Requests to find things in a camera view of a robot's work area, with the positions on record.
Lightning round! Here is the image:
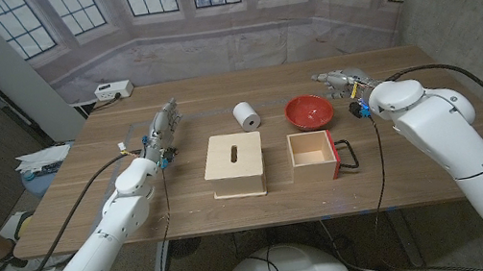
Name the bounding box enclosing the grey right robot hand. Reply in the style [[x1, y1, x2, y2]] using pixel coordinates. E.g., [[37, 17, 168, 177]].
[[310, 62, 387, 117]]

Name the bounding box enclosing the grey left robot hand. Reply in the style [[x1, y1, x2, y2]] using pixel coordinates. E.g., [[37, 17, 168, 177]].
[[133, 97, 191, 171]]

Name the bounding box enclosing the wooden box with slot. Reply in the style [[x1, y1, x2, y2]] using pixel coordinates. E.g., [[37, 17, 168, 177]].
[[197, 128, 271, 205]]

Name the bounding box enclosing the wooden drawer with red front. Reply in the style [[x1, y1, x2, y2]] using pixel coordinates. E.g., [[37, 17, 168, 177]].
[[285, 124, 363, 187]]

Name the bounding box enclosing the red bowl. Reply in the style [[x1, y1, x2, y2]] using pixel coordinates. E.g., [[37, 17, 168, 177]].
[[282, 90, 338, 136]]

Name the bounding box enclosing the white power strip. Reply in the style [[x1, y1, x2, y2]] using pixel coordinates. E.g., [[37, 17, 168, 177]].
[[93, 78, 136, 104]]

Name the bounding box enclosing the white paper roll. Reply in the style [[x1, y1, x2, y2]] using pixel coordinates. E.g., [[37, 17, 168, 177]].
[[230, 99, 264, 135]]

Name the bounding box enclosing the printed window backdrop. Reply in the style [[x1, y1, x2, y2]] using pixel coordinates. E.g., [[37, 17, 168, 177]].
[[0, 0, 437, 116]]

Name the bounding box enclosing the stack of white papers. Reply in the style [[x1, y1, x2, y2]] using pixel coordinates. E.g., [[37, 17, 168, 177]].
[[12, 142, 75, 175]]

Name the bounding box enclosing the blue stool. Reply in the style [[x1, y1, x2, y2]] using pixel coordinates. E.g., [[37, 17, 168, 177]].
[[20, 164, 62, 200]]

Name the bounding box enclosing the grey table leg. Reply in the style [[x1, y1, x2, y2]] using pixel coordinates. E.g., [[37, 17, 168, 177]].
[[384, 204, 426, 271], [144, 239, 176, 271]]

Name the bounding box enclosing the thin black left wrist cable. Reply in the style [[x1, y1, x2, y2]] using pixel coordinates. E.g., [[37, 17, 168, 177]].
[[130, 166, 181, 271]]

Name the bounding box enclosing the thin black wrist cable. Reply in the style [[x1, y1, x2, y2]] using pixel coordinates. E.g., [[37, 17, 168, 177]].
[[357, 113, 397, 236], [130, 166, 181, 271]]

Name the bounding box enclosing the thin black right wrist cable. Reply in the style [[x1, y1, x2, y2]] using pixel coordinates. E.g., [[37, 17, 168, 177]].
[[357, 113, 397, 236]]

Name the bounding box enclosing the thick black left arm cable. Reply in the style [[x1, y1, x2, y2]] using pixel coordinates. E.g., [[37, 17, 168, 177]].
[[0, 150, 159, 271]]

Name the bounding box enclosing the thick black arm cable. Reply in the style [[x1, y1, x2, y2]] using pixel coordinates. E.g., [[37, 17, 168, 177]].
[[0, 150, 159, 271], [384, 56, 483, 182]]

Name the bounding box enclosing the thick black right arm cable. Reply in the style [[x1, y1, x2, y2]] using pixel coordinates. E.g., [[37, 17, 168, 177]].
[[384, 56, 483, 182]]

